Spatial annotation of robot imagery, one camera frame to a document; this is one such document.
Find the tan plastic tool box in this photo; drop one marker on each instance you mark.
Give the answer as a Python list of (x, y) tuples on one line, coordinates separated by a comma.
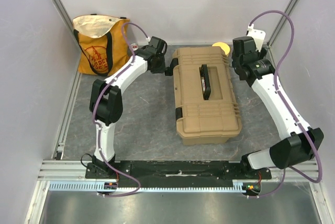
[(206, 109)]

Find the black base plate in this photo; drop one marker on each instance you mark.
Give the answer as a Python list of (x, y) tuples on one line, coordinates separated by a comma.
[(158, 169)]

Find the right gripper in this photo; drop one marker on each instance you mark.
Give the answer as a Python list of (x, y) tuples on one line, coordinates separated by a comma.
[(237, 62)]

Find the yellow tote bag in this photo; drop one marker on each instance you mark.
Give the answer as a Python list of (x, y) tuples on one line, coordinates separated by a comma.
[(101, 40)]

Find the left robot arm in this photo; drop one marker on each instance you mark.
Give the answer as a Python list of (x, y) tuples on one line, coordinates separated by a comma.
[(106, 97)]

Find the slotted cable duct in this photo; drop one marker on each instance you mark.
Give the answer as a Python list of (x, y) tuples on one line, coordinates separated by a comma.
[(112, 187)]

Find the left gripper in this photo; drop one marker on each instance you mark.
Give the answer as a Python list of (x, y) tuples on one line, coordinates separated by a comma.
[(162, 69)]

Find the energy drink can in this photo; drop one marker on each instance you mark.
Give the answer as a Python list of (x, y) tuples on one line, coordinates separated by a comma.
[(134, 46)]

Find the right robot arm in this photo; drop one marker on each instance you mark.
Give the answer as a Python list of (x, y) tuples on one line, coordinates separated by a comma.
[(294, 148)]

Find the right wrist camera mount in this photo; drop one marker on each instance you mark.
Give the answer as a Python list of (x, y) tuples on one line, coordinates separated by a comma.
[(257, 35)]

